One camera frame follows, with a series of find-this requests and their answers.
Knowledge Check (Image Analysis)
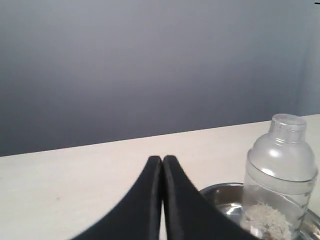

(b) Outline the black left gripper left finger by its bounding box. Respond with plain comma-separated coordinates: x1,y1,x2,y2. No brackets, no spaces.
74,155,163,240

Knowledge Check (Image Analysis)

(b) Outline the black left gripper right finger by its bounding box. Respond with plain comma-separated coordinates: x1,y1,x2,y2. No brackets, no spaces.
162,155,256,240

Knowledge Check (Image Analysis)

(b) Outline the clear plastic shaker bottle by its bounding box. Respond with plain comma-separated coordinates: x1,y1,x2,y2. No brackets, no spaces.
240,113,318,240

